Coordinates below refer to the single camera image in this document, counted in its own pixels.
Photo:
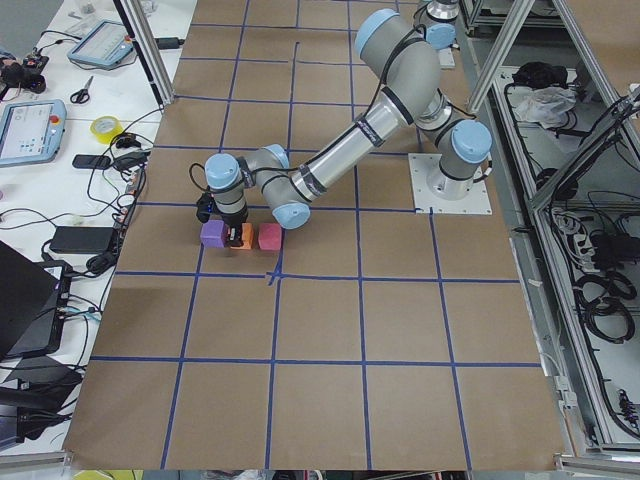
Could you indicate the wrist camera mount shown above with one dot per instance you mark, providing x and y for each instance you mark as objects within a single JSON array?
[{"x": 205, "y": 207}]

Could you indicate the yellow tape roll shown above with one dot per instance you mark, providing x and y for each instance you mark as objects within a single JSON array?
[{"x": 106, "y": 128}]

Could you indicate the black smartphone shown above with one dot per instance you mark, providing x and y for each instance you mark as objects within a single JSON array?
[{"x": 91, "y": 162}]

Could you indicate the aluminium frame post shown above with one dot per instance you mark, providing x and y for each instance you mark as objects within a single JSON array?
[{"x": 135, "y": 22}]

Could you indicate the red foam block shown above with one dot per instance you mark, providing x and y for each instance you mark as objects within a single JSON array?
[{"x": 270, "y": 237}]

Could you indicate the teach pendant far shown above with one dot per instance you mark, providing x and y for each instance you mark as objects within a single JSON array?
[{"x": 105, "y": 46}]

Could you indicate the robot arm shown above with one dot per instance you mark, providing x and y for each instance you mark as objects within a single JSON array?
[
  {"x": 436, "y": 18},
  {"x": 409, "y": 74}
]

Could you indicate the black laptop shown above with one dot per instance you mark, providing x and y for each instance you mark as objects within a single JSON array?
[{"x": 33, "y": 295}]

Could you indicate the black scissors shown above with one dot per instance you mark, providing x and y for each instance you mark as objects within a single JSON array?
[{"x": 82, "y": 95}]

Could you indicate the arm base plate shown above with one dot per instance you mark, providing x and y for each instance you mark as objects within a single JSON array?
[{"x": 435, "y": 193}]

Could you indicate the black power adapter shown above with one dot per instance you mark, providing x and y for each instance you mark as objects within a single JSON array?
[{"x": 81, "y": 239}]

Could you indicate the orange foam block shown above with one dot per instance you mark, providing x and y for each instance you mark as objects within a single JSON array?
[{"x": 247, "y": 241}]

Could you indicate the teach pendant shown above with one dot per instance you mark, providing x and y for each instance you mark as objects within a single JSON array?
[
  {"x": 31, "y": 132},
  {"x": 105, "y": 46}
]

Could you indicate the black power strip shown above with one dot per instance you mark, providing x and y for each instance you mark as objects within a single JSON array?
[{"x": 127, "y": 202}]

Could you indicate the purple foam block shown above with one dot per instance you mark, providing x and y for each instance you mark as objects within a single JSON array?
[{"x": 213, "y": 234}]

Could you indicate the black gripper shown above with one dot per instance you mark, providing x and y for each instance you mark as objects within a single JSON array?
[{"x": 235, "y": 220}]

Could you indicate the teach pendant near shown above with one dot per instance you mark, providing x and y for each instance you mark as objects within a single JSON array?
[{"x": 31, "y": 132}]

